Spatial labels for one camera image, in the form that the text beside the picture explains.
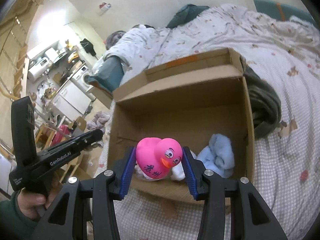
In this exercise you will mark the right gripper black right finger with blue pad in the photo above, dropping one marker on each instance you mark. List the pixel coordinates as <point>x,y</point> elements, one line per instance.
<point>206,185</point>

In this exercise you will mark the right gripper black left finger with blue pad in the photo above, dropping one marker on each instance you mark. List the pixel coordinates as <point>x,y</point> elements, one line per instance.
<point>112,184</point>

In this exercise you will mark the light blue plush toy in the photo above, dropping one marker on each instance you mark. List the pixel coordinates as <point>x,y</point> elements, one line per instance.
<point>218,156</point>

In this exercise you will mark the pink rubber duck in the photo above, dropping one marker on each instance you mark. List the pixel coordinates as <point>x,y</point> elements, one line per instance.
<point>156,157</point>

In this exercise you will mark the grey ruffled scrunchie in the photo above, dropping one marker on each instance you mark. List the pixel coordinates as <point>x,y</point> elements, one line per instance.
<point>98,122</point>

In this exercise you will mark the green sleeve left forearm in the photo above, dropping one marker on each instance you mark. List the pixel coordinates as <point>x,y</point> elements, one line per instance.
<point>14,224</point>

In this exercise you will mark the left hand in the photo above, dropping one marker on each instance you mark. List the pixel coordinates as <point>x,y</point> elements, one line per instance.
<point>30,202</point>

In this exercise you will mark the small cardboard box on floor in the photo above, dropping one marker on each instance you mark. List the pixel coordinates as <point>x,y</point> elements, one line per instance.
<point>79,123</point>

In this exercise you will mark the white cabinet drawers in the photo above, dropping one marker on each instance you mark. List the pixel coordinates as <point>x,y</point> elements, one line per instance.
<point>70,101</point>

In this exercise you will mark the brown cardboard box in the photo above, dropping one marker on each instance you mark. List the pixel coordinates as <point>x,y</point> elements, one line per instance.
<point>189,100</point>

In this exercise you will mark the dark grey folded blanket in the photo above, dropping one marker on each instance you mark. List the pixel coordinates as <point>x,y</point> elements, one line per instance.
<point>265,103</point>

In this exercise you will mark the white washing machine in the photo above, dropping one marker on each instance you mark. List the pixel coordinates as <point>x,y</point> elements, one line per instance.
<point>79,78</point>

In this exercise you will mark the white kitchen appliance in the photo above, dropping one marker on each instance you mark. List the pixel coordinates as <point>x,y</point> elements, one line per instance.
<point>38,69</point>

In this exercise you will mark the black hanging bag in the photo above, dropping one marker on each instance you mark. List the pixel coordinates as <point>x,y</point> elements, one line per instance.
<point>88,47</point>

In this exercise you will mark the white patterned duvet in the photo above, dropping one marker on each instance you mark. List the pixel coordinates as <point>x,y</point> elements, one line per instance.
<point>281,60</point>

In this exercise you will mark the dark green cushion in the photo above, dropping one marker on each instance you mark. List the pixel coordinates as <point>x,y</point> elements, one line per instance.
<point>186,14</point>

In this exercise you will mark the teal pillow at headboard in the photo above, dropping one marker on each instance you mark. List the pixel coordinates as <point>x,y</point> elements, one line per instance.
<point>281,12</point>

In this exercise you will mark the teal bed frame corner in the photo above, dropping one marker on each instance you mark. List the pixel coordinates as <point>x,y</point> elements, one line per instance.
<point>106,74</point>

